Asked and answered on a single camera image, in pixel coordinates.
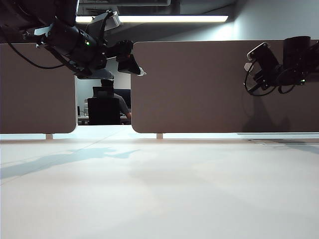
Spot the wide brown desk divider panel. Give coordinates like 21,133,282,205
130,39,319,134

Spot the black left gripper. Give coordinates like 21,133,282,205
115,39,148,77

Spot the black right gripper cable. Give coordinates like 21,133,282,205
243,67,301,97

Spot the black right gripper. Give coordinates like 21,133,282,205
252,47,284,91

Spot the black computer monitor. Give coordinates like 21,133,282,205
113,88,132,109

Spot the narrow brown desk divider panel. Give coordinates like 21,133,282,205
0,42,77,134

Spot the long ceiling light strip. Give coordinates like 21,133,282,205
75,14,229,24

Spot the seated person in grey shirt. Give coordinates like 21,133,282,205
99,79,132,125

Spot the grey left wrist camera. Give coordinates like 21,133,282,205
86,9,122,32

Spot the background desk clutter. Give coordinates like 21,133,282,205
77,98,90,125

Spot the black office chair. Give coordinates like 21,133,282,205
87,86,121,125

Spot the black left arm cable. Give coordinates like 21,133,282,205
0,24,66,70

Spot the silver-edged right wrist camera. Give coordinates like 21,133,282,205
246,41,272,62

